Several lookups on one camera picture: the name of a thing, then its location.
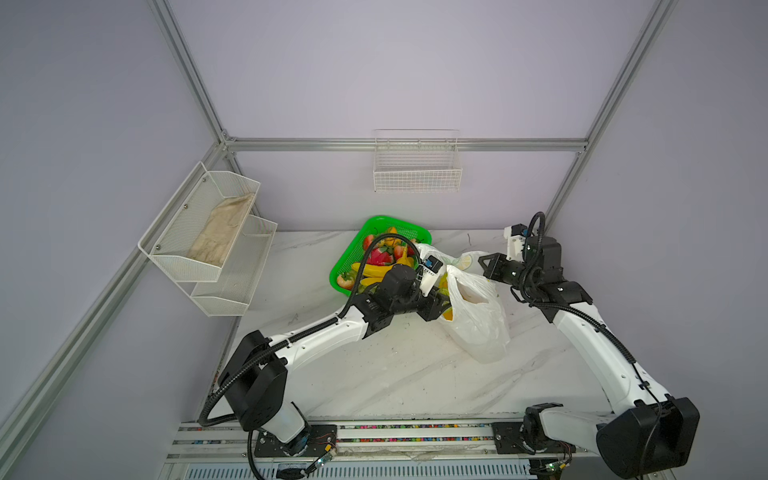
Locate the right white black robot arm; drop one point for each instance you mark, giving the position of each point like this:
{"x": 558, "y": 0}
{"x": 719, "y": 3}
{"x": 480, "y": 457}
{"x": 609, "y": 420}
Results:
{"x": 647, "y": 429}

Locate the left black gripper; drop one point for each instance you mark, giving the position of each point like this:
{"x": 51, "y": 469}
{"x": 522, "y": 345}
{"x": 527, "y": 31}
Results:
{"x": 432, "y": 308}

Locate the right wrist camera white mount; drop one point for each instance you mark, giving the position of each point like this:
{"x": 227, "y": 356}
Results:
{"x": 515, "y": 237}

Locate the yellow banana bunch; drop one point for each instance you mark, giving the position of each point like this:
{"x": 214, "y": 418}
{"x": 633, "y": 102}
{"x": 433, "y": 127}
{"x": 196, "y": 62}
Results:
{"x": 446, "y": 307}
{"x": 374, "y": 274}

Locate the white lemon print plastic bag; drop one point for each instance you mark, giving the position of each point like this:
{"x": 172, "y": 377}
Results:
{"x": 479, "y": 318}

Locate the red dragon fruit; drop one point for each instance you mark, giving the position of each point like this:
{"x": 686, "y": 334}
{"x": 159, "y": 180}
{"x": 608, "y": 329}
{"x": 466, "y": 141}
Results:
{"x": 380, "y": 257}

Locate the white mesh shelf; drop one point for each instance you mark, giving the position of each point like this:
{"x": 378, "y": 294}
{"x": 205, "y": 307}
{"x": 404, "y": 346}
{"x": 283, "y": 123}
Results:
{"x": 232, "y": 293}
{"x": 173, "y": 232}

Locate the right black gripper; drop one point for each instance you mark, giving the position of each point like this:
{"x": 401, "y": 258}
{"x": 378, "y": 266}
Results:
{"x": 491, "y": 270}

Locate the white wire wall basket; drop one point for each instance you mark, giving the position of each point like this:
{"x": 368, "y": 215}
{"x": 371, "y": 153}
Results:
{"x": 416, "y": 161}

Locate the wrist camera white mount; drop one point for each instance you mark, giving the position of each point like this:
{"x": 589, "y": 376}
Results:
{"x": 432, "y": 270}
{"x": 515, "y": 237}

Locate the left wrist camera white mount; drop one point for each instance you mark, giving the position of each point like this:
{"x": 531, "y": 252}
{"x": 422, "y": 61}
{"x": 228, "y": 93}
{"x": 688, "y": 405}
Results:
{"x": 432, "y": 270}

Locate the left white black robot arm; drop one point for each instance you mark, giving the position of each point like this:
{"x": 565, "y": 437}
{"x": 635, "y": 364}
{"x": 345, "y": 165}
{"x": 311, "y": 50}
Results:
{"x": 252, "y": 387}

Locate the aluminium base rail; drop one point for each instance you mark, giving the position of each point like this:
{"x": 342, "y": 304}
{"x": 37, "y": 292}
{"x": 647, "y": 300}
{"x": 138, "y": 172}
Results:
{"x": 380, "y": 449}

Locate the upper white mesh shelf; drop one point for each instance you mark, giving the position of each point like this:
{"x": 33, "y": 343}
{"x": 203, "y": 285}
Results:
{"x": 173, "y": 232}

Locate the lower white mesh shelf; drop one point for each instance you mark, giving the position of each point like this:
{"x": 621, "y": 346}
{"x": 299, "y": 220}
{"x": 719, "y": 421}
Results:
{"x": 232, "y": 293}

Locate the beige cloth in shelf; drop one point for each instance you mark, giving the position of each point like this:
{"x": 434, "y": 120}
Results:
{"x": 213, "y": 244}

